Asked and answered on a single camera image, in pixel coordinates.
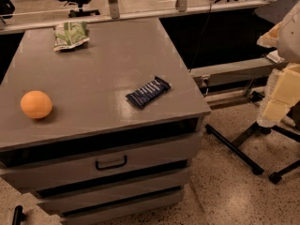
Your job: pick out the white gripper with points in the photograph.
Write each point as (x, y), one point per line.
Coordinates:
(291, 35)

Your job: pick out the blue rxbar blueberry bar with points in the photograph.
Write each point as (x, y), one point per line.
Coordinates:
(148, 92)

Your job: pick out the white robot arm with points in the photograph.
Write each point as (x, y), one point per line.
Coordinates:
(287, 12)

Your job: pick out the green jalapeno chip bag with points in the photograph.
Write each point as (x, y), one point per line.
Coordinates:
(69, 35)

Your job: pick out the white small box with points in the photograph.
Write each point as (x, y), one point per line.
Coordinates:
(275, 57)

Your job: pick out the grey drawer cabinet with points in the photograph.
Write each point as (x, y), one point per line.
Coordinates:
(54, 157)

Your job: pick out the orange fruit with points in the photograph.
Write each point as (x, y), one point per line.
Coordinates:
(36, 104)

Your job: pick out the black drawer handle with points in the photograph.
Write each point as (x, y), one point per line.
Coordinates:
(105, 166)

